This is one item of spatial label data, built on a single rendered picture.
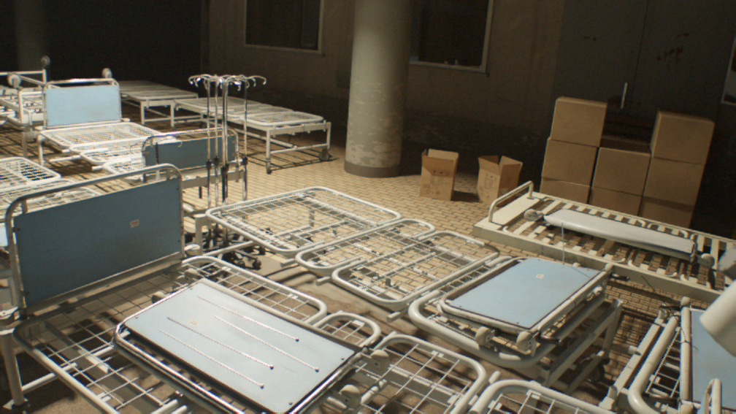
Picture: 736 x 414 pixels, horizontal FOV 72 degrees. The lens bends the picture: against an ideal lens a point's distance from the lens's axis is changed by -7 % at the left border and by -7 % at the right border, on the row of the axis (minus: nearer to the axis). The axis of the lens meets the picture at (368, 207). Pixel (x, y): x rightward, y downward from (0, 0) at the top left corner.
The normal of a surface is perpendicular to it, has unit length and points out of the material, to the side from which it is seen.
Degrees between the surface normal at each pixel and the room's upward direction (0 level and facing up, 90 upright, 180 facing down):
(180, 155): 90
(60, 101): 90
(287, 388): 4
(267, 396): 4
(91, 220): 90
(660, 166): 90
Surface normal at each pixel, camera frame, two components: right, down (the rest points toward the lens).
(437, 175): -0.28, 0.30
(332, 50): -0.55, 0.22
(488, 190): -0.88, 0.08
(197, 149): 0.74, 0.26
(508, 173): 0.46, 0.40
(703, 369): 0.00, -0.96
